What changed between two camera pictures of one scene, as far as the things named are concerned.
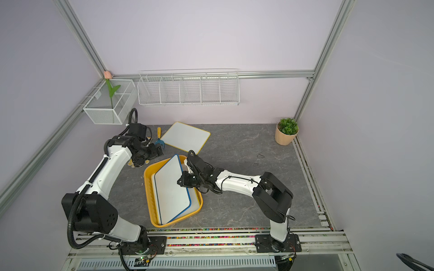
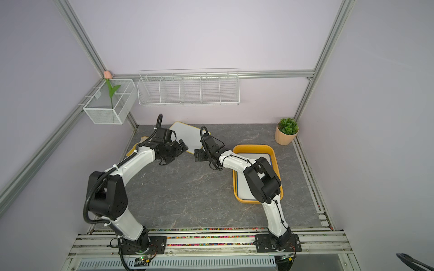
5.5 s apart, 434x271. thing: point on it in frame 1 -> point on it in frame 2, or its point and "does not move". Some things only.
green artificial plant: [288, 126] does not move
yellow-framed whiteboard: [186, 137] does not move
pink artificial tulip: [107, 76] does not move
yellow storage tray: [150, 170] -> [254, 149]
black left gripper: [138, 161] -> [179, 150]
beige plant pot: [283, 139] does not move
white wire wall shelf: [189, 87] does not move
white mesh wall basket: [99, 107] does not move
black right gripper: [182, 182] -> [198, 152]
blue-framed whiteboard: [173, 199] -> [244, 191]
